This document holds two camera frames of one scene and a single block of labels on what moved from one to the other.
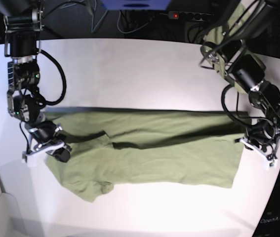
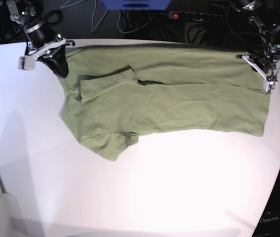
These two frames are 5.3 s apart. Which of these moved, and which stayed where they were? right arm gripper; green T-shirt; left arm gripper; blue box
Moved: left arm gripper; green T-shirt; right arm gripper
Stayed: blue box
